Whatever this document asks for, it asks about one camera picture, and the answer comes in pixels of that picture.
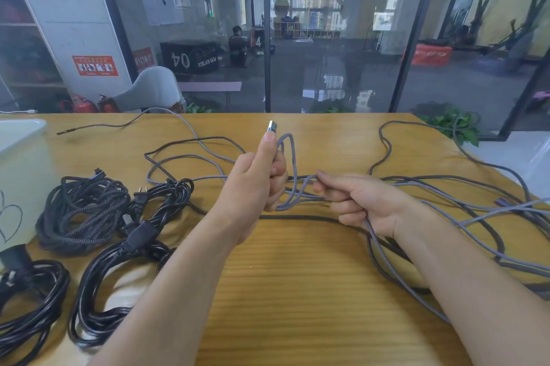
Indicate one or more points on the red warning sign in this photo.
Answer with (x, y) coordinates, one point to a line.
(95, 65)

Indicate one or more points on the person's right thumb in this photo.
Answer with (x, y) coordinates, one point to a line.
(335, 180)

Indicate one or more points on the black gym machine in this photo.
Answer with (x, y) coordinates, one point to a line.
(485, 21)

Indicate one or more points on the person's left thumb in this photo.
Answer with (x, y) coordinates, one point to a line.
(260, 148)

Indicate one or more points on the red fire extinguisher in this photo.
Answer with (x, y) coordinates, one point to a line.
(84, 104)
(107, 104)

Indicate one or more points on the person's right hand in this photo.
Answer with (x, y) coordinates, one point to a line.
(374, 202)

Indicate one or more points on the small pale table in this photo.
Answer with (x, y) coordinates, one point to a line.
(210, 86)

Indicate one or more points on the small black plyo box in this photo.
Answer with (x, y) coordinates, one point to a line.
(259, 41)

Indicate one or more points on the person's right middle finger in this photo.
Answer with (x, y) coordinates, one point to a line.
(346, 206)

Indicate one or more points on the person's right forearm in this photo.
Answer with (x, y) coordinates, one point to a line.
(472, 284)

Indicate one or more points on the orange plyo box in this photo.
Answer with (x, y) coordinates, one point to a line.
(431, 55)

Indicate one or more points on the person's left forearm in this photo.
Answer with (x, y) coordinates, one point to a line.
(172, 292)

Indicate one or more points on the white plastic bin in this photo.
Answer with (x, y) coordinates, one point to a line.
(19, 172)

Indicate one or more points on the person's left hand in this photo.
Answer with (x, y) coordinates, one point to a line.
(251, 183)

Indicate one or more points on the white shelf unit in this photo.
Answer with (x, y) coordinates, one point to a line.
(25, 34)

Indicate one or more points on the wooden cubby shelf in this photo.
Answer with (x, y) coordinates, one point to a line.
(300, 29)

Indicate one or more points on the green leafy plant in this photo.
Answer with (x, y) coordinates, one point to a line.
(457, 125)

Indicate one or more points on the large black plyo box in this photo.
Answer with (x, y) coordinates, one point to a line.
(189, 58)

